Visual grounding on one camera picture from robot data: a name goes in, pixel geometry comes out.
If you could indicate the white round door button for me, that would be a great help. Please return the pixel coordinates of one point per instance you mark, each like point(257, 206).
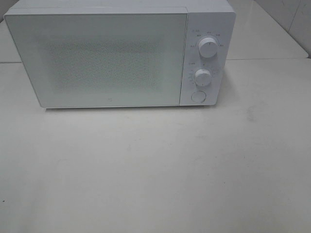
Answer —
point(198, 96)

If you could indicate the white round knob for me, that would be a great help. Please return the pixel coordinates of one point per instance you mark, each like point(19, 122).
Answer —
point(202, 77)
point(208, 46)

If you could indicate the white microwave oven body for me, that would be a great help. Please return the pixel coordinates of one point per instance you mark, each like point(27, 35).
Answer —
point(205, 17)

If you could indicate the white microwave door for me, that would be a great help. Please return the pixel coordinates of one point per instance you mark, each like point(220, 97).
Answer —
point(89, 57)

